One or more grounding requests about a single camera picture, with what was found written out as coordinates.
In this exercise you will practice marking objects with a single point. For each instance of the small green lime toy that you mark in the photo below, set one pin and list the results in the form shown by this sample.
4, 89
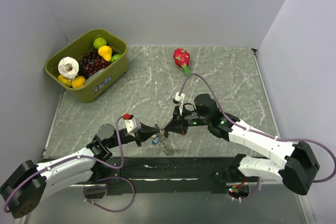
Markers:
115, 57

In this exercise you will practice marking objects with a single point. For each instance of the white tape roll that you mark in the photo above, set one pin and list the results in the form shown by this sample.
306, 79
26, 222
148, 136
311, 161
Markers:
68, 67

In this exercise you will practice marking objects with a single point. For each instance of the olive green plastic bin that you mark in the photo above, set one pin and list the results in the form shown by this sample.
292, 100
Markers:
104, 78

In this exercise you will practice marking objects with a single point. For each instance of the yellow lemon toy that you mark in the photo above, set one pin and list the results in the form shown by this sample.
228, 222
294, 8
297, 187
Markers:
64, 81
78, 82

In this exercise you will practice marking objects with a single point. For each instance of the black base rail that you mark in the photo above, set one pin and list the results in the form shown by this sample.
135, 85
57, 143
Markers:
168, 175

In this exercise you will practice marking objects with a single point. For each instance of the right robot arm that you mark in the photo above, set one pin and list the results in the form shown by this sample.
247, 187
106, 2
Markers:
293, 164

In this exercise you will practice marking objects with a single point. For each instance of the green apple toy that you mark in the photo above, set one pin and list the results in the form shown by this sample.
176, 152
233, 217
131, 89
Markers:
99, 42

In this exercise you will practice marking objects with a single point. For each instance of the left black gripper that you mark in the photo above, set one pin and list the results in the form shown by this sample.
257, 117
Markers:
145, 132

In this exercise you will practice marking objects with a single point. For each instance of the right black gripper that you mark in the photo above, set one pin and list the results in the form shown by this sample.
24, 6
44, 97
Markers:
177, 124

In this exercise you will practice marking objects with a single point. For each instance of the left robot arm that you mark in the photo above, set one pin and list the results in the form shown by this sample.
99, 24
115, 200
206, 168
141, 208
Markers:
30, 183

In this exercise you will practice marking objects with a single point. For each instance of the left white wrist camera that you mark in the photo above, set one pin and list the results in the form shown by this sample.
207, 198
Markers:
132, 124

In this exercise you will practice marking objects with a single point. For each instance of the purple grapes toy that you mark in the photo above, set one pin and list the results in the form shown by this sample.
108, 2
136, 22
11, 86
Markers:
92, 62

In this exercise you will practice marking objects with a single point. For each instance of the red dragon fruit toy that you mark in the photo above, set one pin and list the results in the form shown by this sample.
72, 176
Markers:
182, 60

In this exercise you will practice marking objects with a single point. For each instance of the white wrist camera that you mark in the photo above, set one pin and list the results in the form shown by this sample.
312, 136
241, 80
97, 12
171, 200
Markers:
178, 99
132, 124

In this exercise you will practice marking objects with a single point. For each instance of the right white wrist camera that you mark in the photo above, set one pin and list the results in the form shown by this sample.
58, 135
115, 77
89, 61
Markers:
178, 99

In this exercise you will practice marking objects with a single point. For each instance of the metal key organizer disc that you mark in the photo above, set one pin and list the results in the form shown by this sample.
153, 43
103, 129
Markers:
160, 140

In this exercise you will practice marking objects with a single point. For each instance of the yellow pear toy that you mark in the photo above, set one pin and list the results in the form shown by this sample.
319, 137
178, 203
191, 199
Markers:
105, 52

